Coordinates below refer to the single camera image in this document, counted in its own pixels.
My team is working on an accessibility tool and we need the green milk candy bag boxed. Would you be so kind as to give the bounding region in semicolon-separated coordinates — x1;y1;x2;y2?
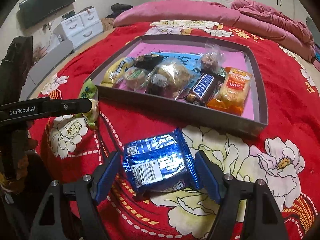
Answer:
79;78;99;129

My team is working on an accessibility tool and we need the yellow wafer snack pack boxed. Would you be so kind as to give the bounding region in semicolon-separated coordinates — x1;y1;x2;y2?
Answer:
100;57;136;87

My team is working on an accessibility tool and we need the round biscuit green label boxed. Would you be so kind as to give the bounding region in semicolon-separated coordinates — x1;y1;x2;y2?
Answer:
121;67;151;93

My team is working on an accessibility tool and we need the dark brown cake pack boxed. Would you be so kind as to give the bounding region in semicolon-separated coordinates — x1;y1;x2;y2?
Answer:
146;74;169;96

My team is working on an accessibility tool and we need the orange bread snack pack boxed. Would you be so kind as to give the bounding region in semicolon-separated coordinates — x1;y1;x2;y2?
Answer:
206;67;253;116

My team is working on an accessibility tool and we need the snickers bar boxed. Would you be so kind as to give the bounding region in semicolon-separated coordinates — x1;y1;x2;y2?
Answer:
185;74;221;106

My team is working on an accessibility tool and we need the clear bag walnut snack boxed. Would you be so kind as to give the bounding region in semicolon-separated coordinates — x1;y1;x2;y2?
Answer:
200;43;224;74

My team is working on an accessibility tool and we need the clear bag brown pastry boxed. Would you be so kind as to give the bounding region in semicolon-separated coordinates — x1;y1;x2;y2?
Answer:
145;57;195;100

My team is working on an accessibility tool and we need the red floral blanket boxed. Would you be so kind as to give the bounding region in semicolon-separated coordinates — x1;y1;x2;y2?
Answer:
31;20;319;239

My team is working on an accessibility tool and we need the white drawer cabinet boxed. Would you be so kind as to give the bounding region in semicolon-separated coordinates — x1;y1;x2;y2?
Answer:
53;7;103;49

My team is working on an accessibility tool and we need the brown knitted cloth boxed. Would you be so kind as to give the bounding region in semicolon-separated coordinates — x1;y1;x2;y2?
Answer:
100;18;115;32

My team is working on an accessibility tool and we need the black television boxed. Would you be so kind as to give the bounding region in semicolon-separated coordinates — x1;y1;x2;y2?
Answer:
18;0;75;29

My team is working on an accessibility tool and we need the black clothes pile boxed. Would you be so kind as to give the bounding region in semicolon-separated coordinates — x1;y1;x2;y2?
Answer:
106;3;133;18

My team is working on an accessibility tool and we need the grey shallow box tray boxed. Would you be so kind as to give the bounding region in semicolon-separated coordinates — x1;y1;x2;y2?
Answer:
89;35;268;137

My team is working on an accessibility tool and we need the beige bed sheet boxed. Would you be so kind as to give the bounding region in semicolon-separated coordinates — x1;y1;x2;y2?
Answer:
32;28;319;98

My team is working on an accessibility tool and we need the blue purple folded cloth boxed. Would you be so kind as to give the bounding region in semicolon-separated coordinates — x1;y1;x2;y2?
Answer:
313;53;320;69

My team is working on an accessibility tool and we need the grey padded headboard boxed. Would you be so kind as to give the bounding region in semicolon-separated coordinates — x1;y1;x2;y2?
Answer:
306;16;320;43

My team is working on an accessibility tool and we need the pink quilt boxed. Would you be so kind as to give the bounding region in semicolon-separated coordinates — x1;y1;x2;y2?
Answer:
113;0;316;61

